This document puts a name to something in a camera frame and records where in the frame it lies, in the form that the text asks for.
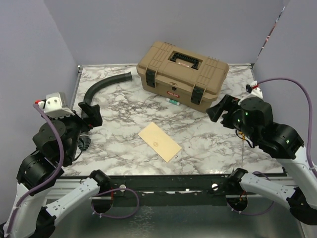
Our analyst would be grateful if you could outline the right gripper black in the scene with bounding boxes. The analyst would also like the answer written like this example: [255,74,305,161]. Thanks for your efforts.
[206,93,258,142]

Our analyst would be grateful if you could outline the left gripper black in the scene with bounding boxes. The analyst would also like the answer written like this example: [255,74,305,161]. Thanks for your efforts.
[44,101,103,162]

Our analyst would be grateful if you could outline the green white glue stick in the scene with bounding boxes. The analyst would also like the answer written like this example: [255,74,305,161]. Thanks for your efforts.
[166,98,180,106]

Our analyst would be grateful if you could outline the cream paper envelope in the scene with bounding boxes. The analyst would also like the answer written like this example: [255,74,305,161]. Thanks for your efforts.
[138,122,182,163]

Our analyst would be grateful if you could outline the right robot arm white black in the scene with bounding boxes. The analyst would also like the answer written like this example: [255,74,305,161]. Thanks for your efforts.
[206,95,317,226]

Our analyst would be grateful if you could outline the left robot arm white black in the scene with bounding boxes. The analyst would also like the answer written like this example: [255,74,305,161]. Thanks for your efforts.
[0,100,111,238]

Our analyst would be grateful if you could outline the tan plastic toolbox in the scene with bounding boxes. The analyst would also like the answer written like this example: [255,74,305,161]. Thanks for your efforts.
[136,41,229,112]

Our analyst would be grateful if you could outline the black corrugated hose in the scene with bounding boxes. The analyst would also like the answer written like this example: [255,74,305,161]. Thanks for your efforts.
[78,71,133,152]

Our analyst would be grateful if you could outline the yellow handled screwdriver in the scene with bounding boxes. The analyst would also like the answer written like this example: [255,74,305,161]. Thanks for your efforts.
[238,131,247,167]

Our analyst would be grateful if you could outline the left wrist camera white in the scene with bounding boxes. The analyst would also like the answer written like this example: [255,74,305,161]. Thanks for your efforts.
[35,92,75,119]

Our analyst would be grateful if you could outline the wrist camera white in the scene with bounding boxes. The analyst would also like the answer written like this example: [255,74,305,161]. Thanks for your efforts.
[246,81,263,99]
[35,92,75,119]

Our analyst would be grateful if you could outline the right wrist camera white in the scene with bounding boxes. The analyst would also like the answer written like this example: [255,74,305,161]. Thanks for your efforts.
[246,81,263,99]

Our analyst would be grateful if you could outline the aluminium extrusion rail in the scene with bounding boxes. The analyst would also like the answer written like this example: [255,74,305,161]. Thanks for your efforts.
[46,177,296,200]

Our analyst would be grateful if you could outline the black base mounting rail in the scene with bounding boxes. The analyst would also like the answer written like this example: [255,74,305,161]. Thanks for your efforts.
[89,168,258,207]

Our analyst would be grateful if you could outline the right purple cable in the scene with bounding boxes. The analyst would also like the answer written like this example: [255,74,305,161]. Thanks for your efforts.
[229,77,317,216]

